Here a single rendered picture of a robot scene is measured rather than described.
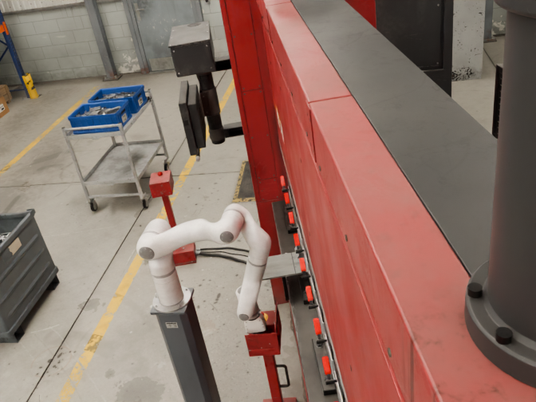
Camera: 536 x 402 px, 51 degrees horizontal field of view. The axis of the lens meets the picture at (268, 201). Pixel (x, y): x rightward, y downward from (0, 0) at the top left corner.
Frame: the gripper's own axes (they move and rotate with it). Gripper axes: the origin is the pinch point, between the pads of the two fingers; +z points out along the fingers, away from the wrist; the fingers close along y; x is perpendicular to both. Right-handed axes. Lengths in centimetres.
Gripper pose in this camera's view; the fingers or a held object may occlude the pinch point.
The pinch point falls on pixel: (259, 336)
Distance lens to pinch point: 289.6
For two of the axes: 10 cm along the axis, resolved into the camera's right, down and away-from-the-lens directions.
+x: -0.5, 5.2, -8.5
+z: 2.3, 8.4, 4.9
